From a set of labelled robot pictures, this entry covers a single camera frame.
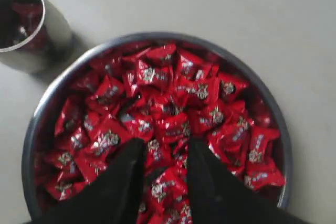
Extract pile of red wrapped candies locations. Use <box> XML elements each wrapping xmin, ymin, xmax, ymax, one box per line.
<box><xmin>34</xmin><ymin>41</ymin><xmax>287</xmax><ymax>224</ymax></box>

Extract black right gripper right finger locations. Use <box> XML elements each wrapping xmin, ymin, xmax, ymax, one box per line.
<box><xmin>187</xmin><ymin>137</ymin><xmax>305</xmax><ymax>223</ymax></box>

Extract stainless steel bowl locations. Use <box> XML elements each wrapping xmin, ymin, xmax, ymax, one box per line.
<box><xmin>22</xmin><ymin>31</ymin><xmax>293</xmax><ymax>221</ymax></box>

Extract stainless steel cup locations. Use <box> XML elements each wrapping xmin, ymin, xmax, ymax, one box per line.
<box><xmin>1</xmin><ymin>0</ymin><xmax>73</xmax><ymax>73</ymax></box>

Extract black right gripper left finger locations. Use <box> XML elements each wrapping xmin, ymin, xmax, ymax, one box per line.
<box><xmin>34</xmin><ymin>138</ymin><xmax>145</xmax><ymax>223</ymax></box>

